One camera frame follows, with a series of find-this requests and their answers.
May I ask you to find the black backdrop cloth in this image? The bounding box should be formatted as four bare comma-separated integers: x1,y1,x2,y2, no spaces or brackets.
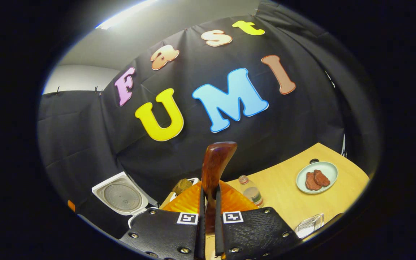
38,0,382,239

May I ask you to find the pale green plate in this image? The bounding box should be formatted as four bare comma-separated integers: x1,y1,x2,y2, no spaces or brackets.
296,161,339,195

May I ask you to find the clear plastic water bottle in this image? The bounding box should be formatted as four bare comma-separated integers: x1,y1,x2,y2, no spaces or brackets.
239,175,264,207

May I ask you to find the white toaster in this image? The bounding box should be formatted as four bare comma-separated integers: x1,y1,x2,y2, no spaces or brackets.
159,177,200,210

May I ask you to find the brown wooden spoon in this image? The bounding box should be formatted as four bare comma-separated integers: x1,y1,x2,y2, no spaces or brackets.
201,142,238,233

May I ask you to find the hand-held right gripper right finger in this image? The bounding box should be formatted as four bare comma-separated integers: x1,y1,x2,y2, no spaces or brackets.
213,180,302,260

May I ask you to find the red meat slice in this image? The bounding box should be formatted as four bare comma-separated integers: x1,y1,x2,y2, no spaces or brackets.
305,172,322,191
313,169,331,187

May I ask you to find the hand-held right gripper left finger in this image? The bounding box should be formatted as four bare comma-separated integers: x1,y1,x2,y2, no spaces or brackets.
120,181,206,260

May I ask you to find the brown toast slice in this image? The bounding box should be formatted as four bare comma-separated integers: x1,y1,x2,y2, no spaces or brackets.
173,179,193,195

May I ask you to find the white rice cooker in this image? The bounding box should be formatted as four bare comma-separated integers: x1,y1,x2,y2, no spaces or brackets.
92,172,149,229

